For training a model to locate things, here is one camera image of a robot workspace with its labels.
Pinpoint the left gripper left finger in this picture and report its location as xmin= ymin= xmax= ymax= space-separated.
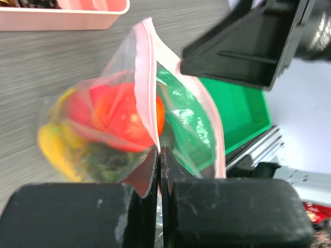
xmin=1 ymin=148 xmax=158 ymax=247

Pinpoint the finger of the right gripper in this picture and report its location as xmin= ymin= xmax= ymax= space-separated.
xmin=180 ymin=1 xmax=309 ymax=90

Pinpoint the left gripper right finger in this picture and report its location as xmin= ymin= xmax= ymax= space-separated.
xmin=160 ymin=147 xmax=314 ymax=247

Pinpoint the fake pineapple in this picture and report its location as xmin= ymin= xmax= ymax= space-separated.
xmin=82 ymin=142 xmax=148 ymax=183

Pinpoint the yellow fake banana bunch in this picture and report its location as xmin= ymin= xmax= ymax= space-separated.
xmin=37 ymin=87 xmax=87 ymax=182

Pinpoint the clear zip top bag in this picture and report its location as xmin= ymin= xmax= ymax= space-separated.
xmin=38 ymin=17 xmax=227 ymax=197

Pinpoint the red fake apple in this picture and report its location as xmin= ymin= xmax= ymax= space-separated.
xmin=64 ymin=82 xmax=117 ymax=137

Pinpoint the red fake tomato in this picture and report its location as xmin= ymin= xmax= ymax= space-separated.
xmin=88 ymin=80 xmax=154 ymax=152

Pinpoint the green plastic tray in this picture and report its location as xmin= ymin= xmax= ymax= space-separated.
xmin=200 ymin=78 xmax=272 ymax=154

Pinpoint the black and red cap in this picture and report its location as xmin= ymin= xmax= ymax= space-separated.
xmin=302 ymin=201 xmax=331 ymax=248

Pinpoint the pink compartment box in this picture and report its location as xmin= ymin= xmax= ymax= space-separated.
xmin=1 ymin=0 xmax=130 ymax=32

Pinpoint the right aluminium frame post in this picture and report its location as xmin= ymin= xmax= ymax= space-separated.
xmin=226 ymin=126 xmax=330 ymax=207

